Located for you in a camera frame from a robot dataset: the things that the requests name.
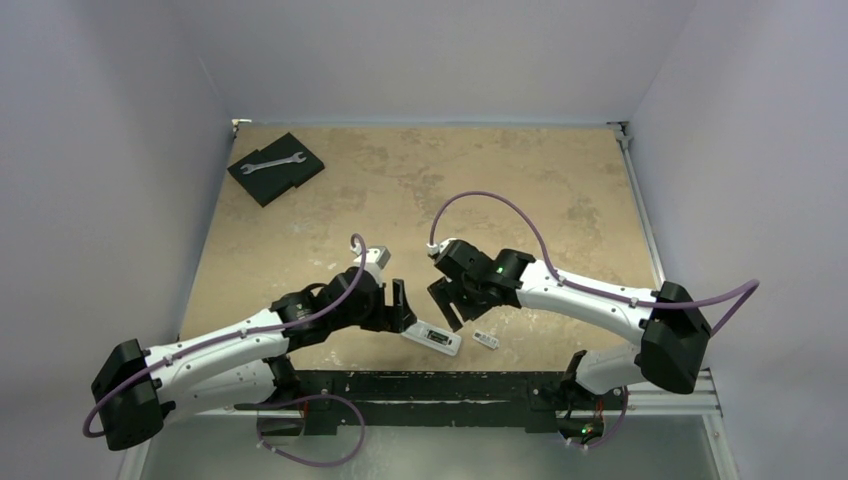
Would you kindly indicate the silver open-end wrench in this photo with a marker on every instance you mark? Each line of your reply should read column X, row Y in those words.
column 297, row 158

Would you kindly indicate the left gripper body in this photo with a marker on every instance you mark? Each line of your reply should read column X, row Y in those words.
column 376, row 315

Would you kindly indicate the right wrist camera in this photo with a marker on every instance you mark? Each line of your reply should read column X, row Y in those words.
column 435, row 249

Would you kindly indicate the black foam pad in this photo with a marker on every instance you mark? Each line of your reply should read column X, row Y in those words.
column 266, row 185

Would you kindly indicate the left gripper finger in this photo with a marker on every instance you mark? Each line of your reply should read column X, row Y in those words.
column 404, row 317
column 399, row 294

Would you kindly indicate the green AAA battery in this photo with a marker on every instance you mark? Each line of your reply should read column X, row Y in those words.
column 448, row 343

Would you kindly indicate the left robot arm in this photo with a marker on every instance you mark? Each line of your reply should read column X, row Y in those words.
column 140, row 390

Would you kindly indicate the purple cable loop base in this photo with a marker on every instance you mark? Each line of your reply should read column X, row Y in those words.
column 321, row 427

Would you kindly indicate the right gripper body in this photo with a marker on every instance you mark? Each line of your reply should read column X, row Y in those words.
column 449, row 288

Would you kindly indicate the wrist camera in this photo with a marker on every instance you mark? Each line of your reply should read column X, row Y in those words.
column 376, row 259
column 435, row 249

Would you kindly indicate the white battery cover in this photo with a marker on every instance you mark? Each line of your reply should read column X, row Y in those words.
column 486, row 340

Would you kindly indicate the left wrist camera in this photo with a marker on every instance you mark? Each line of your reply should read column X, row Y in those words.
column 376, row 259

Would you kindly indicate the white remote control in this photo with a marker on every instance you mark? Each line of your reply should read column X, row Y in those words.
column 418, row 334

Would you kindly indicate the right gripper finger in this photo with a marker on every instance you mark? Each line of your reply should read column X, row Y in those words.
column 443, row 291
column 452, row 315

